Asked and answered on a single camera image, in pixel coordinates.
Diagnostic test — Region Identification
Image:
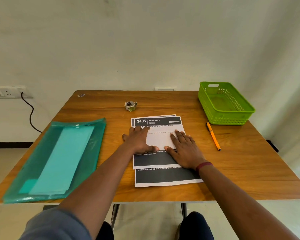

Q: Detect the person's leg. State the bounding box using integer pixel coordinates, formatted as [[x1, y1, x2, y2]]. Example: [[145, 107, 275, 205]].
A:
[[96, 220, 115, 240], [178, 211, 215, 240]]

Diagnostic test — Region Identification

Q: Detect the white wall socket panel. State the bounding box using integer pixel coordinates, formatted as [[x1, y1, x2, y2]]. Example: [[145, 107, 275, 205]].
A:
[[0, 86, 34, 99]]

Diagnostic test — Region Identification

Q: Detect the blue-grey shirt sleeve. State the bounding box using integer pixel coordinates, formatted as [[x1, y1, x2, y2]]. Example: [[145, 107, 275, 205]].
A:
[[19, 207, 93, 240]]

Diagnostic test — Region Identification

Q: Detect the person's left hand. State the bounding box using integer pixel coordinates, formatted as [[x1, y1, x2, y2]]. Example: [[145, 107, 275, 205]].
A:
[[122, 126, 160, 155]]

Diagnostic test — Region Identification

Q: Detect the green translucent plastic folder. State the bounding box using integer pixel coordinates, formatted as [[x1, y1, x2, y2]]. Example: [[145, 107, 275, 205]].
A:
[[2, 118, 107, 205]]

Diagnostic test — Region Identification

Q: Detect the orange pen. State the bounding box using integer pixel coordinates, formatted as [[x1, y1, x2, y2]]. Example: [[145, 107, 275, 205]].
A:
[[206, 122, 221, 152]]

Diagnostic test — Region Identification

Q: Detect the person's left leg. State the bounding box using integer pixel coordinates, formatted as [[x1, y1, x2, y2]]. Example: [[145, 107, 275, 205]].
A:
[[96, 220, 115, 240]]

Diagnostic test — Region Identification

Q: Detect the dark red wrist band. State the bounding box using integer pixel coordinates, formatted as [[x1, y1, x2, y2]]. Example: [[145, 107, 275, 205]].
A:
[[195, 162, 214, 173]]

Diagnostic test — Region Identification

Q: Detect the green plastic basket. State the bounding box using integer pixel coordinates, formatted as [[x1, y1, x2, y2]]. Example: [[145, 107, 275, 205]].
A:
[[198, 81, 256, 126]]

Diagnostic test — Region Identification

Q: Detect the black power cable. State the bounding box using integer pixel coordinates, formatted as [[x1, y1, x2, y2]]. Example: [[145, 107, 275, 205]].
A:
[[20, 92, 42, 133]]

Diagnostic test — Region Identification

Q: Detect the small clear tape roll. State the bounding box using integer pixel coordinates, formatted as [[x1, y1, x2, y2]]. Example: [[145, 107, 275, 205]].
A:
[[124, 100, 138, 113]]

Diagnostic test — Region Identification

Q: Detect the person's right leg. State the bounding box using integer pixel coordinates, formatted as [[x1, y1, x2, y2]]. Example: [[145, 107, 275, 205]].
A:
[[178, 211, 215, 240]]

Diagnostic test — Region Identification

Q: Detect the person's left forearm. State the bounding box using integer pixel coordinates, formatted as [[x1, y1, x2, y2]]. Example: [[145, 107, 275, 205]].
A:
[[57, 145, 137, 240]]

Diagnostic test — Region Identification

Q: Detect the person's right hand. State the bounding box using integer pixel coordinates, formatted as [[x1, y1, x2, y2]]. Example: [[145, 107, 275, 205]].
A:
[[164, 130, 213, 171]]

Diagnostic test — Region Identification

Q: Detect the person's right forearm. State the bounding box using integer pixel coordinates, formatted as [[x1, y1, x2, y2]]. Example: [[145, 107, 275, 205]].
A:
[[199, 164, 300, 240]]

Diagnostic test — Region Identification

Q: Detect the black skirting board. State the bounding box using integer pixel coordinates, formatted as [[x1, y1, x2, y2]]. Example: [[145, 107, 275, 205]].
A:
[[0, 140, 279, 153]]

